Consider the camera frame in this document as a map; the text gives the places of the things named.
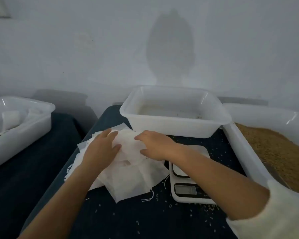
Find person's right hand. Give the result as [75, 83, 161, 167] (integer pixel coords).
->
[134, 130, 183, 162]

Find person's left hand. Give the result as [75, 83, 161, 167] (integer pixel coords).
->
[81, 128, 123, 170]

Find white plastic tub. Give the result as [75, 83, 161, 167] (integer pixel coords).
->
[120, 86, 233, 139]

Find pile of white bags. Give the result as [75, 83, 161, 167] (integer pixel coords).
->
[65, 123, 170, 203]

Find white tray of grain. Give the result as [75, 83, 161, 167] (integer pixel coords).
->
[222, 103, 299, 198]

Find clear plastic scoop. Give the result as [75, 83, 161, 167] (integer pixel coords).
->
[261, 162, 291, 190]

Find brown grain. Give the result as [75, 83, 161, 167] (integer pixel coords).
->
[235, 123, 299, 195]

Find person's left forearm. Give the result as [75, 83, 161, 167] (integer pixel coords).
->
[17, 158, 104, 239]

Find white digital kitchen scale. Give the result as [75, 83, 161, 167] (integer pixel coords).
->
[168, 145, 218, 204]

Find dark blue tablecloth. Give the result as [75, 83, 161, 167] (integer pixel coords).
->
[0, 113, 98, 239]
[20, 104, 299, 239]

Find white sleeve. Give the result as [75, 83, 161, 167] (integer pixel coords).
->
[226, 179, 299, 239]

